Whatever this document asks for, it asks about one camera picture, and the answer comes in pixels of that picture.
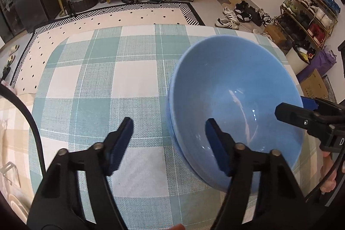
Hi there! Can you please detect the blue bowl back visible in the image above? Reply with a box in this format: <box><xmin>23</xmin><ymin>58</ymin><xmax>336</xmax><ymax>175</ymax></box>
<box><xmin>168</xmin><ymin>34</ymin><xmax>305</xmax><ymax>193</ymax></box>

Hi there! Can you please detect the large blue bowl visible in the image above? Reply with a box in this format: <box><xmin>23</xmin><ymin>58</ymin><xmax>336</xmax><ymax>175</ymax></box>
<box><xmin>167</xmin><ymin>98</ymin><xmax>267</xmax><ymax>192</ymax></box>

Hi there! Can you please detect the person's right hand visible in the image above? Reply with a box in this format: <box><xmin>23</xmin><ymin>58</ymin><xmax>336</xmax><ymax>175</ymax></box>
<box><xmin>320</xmin><ymin>150</ymin><xmax>345</xmax><ymax>192</ymax></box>

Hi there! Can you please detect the person's left hand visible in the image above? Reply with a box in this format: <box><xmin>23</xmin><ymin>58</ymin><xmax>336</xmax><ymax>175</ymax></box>
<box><xmin>168</xmin><ymin>224</ymin><xmax>185</xmax><ymax>230</ymax></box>

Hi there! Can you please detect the cardboard box on floor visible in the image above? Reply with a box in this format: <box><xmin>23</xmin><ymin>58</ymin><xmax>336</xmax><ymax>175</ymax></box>
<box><xmin>300</xmin><ymin>69</ymin><xmax>336</xmax><ymax>102</ymax></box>

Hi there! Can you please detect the purple bag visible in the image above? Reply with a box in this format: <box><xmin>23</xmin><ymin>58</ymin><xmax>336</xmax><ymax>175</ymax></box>
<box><xmin>296</xmin><ymin>49</ymin><xmax>336</xmax><ymax>82</ymax></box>

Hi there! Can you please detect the metal phone stand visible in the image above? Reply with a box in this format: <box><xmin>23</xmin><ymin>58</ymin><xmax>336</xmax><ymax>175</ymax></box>
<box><xmin>0</xmin><ymin>162</ymin><xmax>20</xmax><ymax>187</ymax></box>

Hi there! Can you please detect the white trash bin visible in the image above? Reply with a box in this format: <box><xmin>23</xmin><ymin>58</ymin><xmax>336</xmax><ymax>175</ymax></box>
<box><xmin>286</xmin><ymin>46</ymin><xmax>309</xmax><ymax>75</ymax></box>

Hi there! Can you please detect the beige plaid tablecloth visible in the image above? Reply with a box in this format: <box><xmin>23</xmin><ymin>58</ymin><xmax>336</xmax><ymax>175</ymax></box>
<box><xmin>1</xmin><ymin>98</ymin><xmax>34</xmax><ymax>222</ymax></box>

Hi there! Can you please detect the shoe rack with shoes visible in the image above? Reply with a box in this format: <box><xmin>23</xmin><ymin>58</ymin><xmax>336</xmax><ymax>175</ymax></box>
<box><xmin>274</xmin><ymin>0</ymin><xmax>341</xmax><ymax>59</ymax></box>

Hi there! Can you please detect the teal plaid tablecloth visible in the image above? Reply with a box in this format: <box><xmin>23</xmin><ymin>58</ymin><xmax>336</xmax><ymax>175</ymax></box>
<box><xmin>28</xmin><ymin>23</ymin><xmax>324</xmax><ymax>230</ymax></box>

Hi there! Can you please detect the white sneakers pair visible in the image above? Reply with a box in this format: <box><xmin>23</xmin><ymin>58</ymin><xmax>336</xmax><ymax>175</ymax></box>
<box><xmin>215</xmin><ymin>7</ymin><xmax>240</xmax><ymax>30</ymax></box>

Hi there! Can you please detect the dotted cream rug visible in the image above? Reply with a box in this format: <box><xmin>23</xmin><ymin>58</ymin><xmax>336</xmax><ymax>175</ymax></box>
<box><xmin>11</xmin><ymin>2</ymin><xmax>204</xmax><ymax>95</ymax></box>

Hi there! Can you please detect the black refrigerator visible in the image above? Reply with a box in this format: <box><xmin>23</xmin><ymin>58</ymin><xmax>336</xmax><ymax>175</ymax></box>
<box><xmin>1</xmin><ymin>0</ymin><xmax>48</xmax><ymax>41</ymax></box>

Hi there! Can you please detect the black cable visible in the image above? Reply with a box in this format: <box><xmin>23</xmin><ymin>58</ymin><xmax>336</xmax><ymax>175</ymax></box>
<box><xmin>0</xmin><ymin>84</ymin><xmax>47</xmax><ymax>176</ymax></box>

